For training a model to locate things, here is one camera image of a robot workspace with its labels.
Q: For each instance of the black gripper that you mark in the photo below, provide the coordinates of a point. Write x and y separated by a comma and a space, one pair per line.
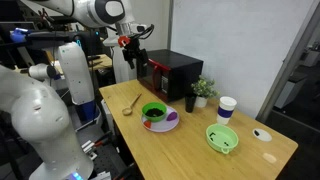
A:
135, 51

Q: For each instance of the wooden spoon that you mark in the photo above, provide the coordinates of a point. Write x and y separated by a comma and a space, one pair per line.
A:
130, 106

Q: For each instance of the white robot link blue base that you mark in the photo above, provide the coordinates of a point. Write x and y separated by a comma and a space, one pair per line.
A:
77, 76

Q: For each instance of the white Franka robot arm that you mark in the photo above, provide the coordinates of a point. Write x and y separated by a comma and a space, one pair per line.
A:
40, 113

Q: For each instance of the dark green bowl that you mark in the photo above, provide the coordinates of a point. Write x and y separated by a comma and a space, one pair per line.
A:
154, 111

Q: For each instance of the background wooden desk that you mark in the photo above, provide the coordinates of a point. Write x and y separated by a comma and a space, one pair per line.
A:
101, 61

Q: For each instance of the red and black microwave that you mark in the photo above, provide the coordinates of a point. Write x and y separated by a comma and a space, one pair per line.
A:
176, 73

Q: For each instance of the pile of dark coffee beans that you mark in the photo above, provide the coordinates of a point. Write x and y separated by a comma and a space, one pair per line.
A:
154, 112

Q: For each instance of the red toy strawberry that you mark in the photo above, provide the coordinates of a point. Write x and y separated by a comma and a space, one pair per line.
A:
147, 124

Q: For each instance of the purple toy grapes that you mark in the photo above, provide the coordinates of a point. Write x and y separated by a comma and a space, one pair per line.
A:
172, 116

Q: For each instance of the black cup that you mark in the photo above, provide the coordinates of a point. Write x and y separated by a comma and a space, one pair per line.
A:
190, 102

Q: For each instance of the lavender round plate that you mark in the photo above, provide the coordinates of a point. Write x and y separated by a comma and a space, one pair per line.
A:
168, 125

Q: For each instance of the small potted plant white pot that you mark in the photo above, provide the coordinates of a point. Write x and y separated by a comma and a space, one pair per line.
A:
203, 90

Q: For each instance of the white cup with purple band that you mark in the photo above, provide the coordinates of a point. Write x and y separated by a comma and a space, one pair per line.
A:
226, 110

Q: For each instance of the black optical breadboard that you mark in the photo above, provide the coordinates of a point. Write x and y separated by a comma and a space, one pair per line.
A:
110, 160

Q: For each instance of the small black white object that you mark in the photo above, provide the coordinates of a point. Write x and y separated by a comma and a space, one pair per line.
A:
262, 135

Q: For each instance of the beige round sticker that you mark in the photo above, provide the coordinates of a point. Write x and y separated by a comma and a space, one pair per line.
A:
269, 158

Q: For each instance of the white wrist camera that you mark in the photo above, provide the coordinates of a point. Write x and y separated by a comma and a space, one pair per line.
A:
141, 28

